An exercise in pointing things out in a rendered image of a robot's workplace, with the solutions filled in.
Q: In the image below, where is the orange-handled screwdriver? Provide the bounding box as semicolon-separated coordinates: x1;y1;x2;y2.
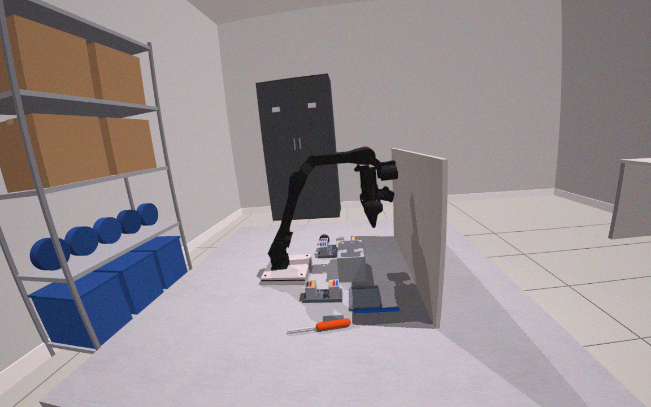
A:
287;318;351;332

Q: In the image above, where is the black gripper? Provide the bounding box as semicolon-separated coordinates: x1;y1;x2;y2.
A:
360;182;383;228

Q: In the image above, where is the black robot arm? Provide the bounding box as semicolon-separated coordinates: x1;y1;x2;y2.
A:
268;146;398;270

